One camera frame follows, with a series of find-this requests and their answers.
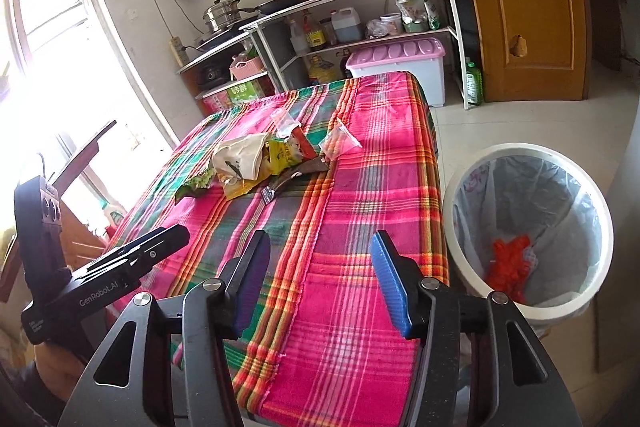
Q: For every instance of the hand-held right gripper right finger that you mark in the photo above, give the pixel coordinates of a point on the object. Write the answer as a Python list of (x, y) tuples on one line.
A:
[(395, 287)]

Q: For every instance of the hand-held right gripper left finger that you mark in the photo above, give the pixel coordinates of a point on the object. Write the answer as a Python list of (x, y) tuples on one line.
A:
[(247, 287)]

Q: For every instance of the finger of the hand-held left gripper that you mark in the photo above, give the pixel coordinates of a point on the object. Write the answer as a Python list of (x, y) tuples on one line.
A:
[(160, 247), (140, 239)]

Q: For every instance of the white round trash bin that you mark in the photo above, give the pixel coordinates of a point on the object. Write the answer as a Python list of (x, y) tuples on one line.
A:
[(525, 149)]

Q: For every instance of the white green detergent bottle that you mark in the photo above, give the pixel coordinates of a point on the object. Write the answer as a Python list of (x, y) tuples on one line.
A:
[(112, 214)]

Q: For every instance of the green wrapper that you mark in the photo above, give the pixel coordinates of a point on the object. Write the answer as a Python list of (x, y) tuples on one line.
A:
[(197, 182)]

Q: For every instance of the pink plaid tablecloth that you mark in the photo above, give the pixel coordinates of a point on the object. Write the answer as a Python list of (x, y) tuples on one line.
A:
[(350, 207)]

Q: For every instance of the small silver foil wrapper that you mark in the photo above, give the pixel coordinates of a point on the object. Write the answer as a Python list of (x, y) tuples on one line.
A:
[(268, 197)]

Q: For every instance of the white paper bag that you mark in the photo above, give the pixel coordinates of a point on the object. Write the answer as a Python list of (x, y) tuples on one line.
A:
[(240, 154)]

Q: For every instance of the brown wrapper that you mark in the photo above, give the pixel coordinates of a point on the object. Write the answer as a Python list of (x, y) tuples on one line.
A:
[(305, 169)]

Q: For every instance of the yellow red snack wrapper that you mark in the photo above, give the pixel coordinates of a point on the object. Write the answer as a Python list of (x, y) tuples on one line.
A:
[(282, 157)]

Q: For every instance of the clear plastic bag red mark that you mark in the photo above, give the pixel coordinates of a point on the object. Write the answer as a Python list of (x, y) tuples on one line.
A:
[(286, 123)]

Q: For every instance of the green printed carton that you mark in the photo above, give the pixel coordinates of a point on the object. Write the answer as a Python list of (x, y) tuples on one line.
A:
[(240, 94)]

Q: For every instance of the clear plastic bin liner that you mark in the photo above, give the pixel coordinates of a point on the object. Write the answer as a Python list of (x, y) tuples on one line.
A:
[(550, 207)]

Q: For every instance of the black gas stove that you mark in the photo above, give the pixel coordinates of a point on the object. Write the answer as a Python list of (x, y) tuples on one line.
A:
[(212, 74)]

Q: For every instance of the low white metal shelf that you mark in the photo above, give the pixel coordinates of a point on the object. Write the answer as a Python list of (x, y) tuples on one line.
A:
[(200, 62)]

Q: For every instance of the white power strip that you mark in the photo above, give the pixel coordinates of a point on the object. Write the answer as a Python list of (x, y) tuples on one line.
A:
[(176, 52)]

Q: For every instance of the pink plastic basket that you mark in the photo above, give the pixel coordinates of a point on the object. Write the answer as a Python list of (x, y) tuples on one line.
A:
[(246, 69)]

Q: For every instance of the black induction cooker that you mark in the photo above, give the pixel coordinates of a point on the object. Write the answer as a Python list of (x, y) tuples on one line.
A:
[(220, 39)]

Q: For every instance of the green plastic bottle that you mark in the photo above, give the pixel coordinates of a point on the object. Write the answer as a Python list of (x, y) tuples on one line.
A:
[(472, 84)]

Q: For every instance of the pink lid storage box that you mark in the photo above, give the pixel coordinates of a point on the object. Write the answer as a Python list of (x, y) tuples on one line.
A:
[(395, 67)]

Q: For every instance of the window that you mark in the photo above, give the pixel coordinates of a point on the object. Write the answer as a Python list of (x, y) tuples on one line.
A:
[(50, 32)]

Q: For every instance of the yellow cooking oil bottle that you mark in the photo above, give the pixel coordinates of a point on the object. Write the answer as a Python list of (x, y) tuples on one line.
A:
[(322, 71)]

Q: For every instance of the steel steamer pot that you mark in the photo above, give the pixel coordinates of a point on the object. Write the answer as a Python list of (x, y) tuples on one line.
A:
[(222, 17)]

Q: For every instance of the clear plastic bottle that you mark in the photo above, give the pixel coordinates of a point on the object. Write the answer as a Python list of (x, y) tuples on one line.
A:
[(297, 39)]

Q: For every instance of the grey refrigerator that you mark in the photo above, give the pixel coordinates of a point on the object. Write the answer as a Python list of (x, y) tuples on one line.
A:
[(625, 187)]

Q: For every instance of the crumpled clear food bag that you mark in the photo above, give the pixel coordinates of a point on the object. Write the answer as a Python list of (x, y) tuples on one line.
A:
[(377, 29)]

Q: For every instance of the yellow label sauce bottle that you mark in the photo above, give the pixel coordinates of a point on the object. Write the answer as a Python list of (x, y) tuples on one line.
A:
[(315, 34)]

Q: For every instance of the white lidded container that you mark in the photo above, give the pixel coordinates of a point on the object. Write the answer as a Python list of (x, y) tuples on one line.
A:
[(392, 23)]

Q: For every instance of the white plastic jug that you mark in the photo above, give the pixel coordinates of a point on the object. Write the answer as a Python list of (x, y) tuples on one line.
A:
[(346, 26)]

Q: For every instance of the black frying pan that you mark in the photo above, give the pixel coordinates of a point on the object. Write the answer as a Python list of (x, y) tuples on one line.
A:
[(280, 2)]

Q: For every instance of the green white packet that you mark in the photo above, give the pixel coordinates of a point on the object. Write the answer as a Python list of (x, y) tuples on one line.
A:
[(432, 14)]

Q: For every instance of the tall printed food bag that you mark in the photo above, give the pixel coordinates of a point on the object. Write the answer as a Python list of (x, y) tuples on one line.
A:
[(410, 9)]

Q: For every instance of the tall white metal shelf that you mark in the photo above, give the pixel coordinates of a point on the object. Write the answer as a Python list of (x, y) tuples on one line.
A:
[(452, 7)]

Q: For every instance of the wooden door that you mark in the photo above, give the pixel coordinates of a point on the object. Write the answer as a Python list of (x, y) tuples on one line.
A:
[(525, 17)]

